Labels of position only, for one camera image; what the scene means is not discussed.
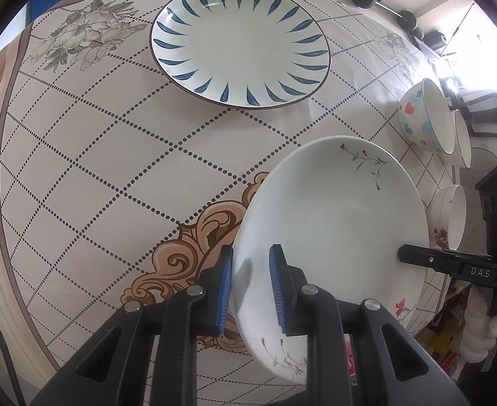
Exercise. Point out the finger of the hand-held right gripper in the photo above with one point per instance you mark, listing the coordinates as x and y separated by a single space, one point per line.
421 256

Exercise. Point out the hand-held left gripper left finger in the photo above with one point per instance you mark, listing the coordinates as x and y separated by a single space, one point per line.
225 292

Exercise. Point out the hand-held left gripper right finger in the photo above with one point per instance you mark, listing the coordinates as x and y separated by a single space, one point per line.
276 292

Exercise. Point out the white red-flower bowl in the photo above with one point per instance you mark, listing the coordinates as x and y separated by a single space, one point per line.
443 215

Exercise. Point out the white floral plate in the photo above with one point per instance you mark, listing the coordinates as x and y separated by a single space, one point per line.
337 228

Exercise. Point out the white dark-rimmed bowl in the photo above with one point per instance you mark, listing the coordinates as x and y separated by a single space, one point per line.
463 139

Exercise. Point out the heart pattern bowl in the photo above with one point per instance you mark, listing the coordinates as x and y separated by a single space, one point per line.
417 118

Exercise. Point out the blue leaf pattern plate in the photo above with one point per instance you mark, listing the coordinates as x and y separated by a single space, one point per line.
240 42

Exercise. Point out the person's right hand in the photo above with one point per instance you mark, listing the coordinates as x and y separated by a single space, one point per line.
479 338

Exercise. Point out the dark wooden chair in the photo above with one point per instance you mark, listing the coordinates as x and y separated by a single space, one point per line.
491 114

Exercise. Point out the printed tablecloth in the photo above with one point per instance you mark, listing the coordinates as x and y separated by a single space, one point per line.
105 156

